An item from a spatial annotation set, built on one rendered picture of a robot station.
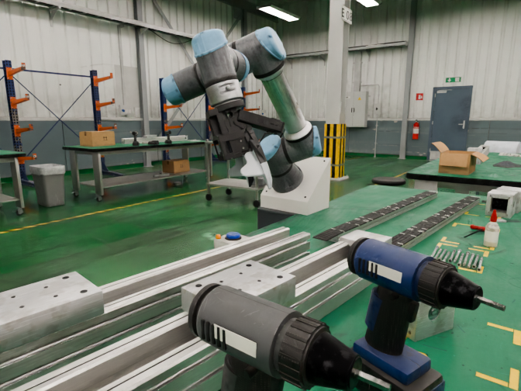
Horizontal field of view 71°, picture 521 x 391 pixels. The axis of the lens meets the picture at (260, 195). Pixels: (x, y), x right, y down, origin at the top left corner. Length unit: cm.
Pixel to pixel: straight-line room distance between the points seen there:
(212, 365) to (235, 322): 22
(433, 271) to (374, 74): 1217
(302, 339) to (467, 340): 51
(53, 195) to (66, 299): 514
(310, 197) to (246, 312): 121
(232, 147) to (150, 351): 43
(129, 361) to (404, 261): 39
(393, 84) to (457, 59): 180
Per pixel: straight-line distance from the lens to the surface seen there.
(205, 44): 82
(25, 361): 65
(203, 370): 56
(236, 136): 79
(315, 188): 155
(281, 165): 151
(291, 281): 64
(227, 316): 36
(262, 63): 128
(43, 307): 63
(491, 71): 1190
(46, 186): 569
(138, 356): 58
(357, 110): 1242
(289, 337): 33
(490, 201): 178
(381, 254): 52
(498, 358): 77
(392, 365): 57
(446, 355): 74
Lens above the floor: 117
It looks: 12 degrees down
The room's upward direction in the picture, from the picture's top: straight up
